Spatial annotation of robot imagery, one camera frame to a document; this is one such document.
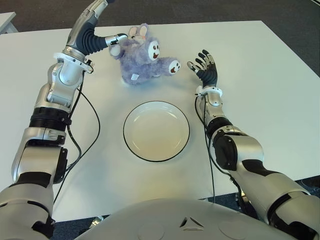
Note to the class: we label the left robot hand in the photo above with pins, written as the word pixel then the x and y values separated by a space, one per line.
pixel 86 37

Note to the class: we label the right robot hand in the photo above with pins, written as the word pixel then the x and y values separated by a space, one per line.
pixel 208 73

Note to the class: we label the purple plush bunny doll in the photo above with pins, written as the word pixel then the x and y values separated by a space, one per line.
pixel 138 62

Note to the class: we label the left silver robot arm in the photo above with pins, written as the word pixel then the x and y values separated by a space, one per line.
pixel 40 155

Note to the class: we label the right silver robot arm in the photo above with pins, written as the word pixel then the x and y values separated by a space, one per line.
pixel 252 160

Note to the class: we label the white plate black rim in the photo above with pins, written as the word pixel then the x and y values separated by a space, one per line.
pixel 157 132

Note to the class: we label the grey side desk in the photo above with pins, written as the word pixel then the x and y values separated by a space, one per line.
pixel 6 23

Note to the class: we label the silver robot torso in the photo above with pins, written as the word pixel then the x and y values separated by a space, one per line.
pixel 175 220

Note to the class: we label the dark sneaker shoe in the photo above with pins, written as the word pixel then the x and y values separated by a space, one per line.
pixel 311 183

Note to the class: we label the table foot caster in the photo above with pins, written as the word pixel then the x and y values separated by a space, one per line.
pixel 97 220

